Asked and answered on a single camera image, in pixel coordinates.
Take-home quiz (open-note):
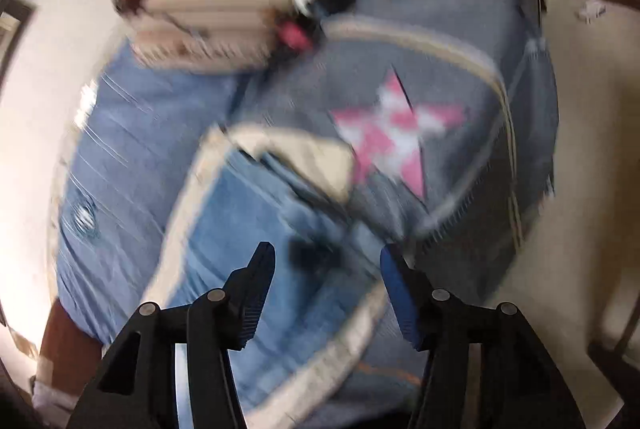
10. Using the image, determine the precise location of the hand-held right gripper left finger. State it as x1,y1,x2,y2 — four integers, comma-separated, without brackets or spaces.
67,241,277,429

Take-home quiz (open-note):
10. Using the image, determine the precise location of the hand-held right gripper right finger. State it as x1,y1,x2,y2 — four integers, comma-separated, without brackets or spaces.
380,244,586,429

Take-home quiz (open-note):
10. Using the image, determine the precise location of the blue denim pants star patch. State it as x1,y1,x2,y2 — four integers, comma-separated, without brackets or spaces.
142,0,560,416

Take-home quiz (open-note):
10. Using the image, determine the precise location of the light blue denim garment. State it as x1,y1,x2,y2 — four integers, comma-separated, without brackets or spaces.
49,44,251,346

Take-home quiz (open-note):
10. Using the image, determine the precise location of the small pink object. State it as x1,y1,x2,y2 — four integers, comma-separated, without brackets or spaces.
279,20,312,51

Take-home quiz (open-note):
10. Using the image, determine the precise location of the small white object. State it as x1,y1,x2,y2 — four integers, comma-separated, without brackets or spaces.
576,0,609,26

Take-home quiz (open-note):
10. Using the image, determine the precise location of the brown wooden bed frame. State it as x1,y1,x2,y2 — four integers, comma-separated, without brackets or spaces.
36,298,107,392

